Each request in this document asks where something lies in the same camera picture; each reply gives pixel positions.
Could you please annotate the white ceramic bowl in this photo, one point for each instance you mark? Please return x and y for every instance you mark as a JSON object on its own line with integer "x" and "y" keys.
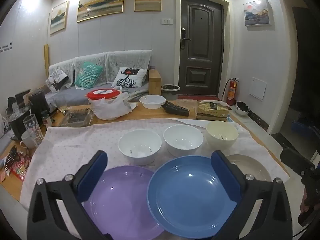
{"x": 140, "y": 146}
{"x": 183, "y": 140}

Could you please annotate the white light switch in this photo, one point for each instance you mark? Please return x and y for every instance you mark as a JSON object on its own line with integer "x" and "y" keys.
{"x": 166, "y": 21}

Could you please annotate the black appliance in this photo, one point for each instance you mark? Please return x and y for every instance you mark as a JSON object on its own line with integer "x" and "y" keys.
{"x": 38, "y": 105}

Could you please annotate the black pouch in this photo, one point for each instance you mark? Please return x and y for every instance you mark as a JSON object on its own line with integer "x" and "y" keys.
{"x": 175, "y": 110}

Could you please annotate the red doormat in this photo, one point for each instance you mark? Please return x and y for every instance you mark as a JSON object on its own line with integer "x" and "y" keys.
{"x": 197, "y": 97}

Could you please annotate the grey sofa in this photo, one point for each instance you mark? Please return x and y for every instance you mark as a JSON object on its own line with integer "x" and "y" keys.
{"x": 70, "y": 97}

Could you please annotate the purple plate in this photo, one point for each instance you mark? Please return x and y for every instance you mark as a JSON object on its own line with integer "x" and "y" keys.
{"x": 120, "y": 200}

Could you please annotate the red fire extinguisher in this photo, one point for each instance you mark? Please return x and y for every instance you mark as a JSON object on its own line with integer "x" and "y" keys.
{"x": 232, "y": 92}

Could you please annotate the large tree landscape painting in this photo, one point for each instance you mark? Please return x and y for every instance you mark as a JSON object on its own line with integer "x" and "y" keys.
{"x": 100, "y": 3}

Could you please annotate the white plastic bowl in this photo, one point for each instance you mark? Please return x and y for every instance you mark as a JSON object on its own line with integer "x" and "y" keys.
{"x": 152, "y": 102}

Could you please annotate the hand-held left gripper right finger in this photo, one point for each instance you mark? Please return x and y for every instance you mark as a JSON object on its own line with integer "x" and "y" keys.
{"x": 225, "y": 177}

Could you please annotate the mountain painting gold frame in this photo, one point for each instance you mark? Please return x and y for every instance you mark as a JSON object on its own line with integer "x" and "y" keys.
{"x": 58, "y": 17}

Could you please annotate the blue plate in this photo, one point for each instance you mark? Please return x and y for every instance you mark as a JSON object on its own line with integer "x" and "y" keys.
{"x": 190, "y": 197}

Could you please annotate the white wall panel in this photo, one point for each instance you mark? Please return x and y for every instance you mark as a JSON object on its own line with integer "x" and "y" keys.
{"x": 257, "y": 88}

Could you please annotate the white tree print cushion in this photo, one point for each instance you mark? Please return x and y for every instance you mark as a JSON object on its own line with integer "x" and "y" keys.
{"x": 130, "y": 78}

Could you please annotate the teal leaf cushion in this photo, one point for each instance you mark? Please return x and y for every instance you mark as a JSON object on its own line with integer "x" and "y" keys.
{"x": 87, "y": 76}

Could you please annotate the gold tissue box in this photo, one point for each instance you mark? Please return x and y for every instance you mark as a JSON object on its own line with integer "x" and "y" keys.
{"x": 212, "y": 110}

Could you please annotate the clear drinking glass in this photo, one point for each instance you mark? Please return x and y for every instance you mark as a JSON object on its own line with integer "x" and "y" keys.
{"x": 33, "y": 130}

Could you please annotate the trash bin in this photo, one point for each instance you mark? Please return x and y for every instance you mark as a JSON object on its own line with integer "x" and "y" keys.
{"x": 170, "y": 90}

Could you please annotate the white plastic bag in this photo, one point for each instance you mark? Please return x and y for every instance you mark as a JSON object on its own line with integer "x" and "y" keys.
{"x": 110, "y": 108}

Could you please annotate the dark entrance door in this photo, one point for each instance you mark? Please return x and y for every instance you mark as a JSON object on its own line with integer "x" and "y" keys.
{"x": 200, "y": 42}

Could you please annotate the person's right hand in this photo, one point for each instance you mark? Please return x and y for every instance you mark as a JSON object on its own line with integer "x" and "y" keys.
{"x": 305, "y": 201}

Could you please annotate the wooden side table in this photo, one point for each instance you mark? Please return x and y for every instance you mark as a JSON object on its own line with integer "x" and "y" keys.
{"x": 155, "y": 82}

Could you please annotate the mountain painting white frame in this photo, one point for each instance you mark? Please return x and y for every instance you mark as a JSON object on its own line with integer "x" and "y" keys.
{"x": 257, "y": 12}

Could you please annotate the small spice bottle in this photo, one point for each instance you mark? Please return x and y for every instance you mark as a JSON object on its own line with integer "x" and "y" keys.
{"x": 46, "y": 119}

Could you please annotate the black and white cushion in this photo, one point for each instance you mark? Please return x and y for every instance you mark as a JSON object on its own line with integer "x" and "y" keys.
{"x": 56, "y": 80}

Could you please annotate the glass tray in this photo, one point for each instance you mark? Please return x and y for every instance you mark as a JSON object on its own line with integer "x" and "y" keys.
{"x": 76, "y": 118}

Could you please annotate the black jug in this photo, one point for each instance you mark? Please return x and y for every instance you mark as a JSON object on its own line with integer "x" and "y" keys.
{"x": 17, "y": 125}

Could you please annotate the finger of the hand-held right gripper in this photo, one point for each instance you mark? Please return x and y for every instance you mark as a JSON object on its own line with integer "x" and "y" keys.
{"x": 296, "y": 160}

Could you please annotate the red snack packet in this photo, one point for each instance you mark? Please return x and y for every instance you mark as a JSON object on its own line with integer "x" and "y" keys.
{"x": 18, "y": 167}

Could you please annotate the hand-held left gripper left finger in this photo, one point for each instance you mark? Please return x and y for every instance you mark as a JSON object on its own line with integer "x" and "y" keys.
{"x": 92, "y": 173}

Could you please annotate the grey plate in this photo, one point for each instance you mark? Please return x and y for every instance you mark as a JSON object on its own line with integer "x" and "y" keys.
{"x": 252, "y": 167}

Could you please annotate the white mug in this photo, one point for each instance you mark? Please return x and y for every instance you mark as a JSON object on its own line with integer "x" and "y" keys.
{"x": 26, "y": 141}

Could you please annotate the cream ceramic bowl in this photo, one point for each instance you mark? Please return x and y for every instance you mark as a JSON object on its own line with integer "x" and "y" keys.
{"x": 221, "y": 136}

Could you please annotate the paw print tablecloth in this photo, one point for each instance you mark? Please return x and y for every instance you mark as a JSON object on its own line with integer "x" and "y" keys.
{"x": 75, "y": 140}

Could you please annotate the yellow rolled mat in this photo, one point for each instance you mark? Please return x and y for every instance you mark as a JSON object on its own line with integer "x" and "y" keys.
{"x": 46, "y": 60}

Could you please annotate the white lace sofa cover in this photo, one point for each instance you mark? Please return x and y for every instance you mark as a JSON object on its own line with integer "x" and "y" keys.
{"x": 115, "y": 65}

